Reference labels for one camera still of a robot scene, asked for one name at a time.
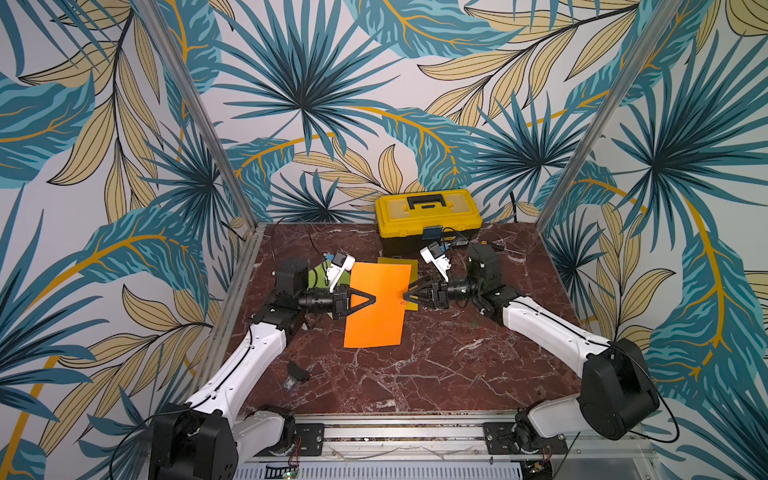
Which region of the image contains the aluminium frame rail front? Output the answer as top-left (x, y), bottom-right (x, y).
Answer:
top-left (231, 412), bottom-right (662, 479)

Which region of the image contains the small black clip object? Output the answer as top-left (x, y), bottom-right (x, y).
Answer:
top-left (283, 360), bottom-right (312, 391)

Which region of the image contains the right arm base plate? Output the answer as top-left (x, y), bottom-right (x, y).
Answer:
top-left (482, 422), bottom-right (567, 456)

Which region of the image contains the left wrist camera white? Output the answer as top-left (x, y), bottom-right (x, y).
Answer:
top-left (325, 253), bottom-right (356, 293)

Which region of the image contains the yellow black toolbox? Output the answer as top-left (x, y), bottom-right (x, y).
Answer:
top-left (374, 189), bottom-right (483, 257)

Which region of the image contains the green paper sheet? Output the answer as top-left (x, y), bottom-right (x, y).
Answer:
top-left (308, 265), bottom-right (327, 288)

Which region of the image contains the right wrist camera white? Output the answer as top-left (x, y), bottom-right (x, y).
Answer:
top-left (420, 242), bottom-right (451, 282)

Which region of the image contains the left aluminium corner post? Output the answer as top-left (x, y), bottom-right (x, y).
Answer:
top-left (134, 0), bottom-right (258, 231)

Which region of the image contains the right aluminium corner post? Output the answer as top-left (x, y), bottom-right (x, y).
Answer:
top-left (536, 0), bottom-right (683, 233)

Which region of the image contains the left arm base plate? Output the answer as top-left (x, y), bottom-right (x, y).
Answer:
top-left (241, 422), bottom-right (325, 460)

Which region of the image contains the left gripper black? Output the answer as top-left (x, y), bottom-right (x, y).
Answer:
top-left (297, 281), bottom-right (375, 321)

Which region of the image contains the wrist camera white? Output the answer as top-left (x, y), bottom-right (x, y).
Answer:
top-left (420, 242), bottom-right (451, 282)
top-left (325, 253), bottom-right (356, 293)

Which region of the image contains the yellow paper sheet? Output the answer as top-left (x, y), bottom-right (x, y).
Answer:
top-left (377, 257), bottom-right (419, 311)

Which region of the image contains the aluminium corner post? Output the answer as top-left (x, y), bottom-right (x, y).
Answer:
top-left (134, 0), bottom-right (258, 231)
top-left (536, 0), bottom-right (683, 233)

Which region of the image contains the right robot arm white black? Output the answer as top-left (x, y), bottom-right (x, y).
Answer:
top-left (404, 243), bottom-right (661, 452)

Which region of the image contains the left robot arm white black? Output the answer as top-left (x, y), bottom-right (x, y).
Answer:
top-left (148, 254), bottom-right (376, 479)

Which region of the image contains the orange paper sheet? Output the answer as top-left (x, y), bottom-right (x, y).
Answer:
top-left (344, 262), bottom-right (411, 349)

